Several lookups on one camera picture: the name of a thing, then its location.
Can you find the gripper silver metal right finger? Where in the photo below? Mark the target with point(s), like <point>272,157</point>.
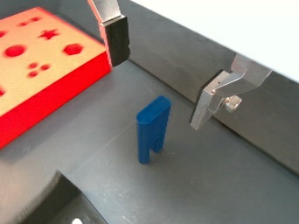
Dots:
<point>220,92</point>

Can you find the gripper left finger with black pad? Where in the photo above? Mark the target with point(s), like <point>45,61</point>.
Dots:
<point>112,28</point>

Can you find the blue square-circle peg object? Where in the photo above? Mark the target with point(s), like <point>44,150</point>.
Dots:
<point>150,126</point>

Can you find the red foam shape board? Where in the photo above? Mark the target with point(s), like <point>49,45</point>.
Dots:
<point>49,62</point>

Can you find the black curved holder bracket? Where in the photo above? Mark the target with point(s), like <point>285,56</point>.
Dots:
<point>60,204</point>

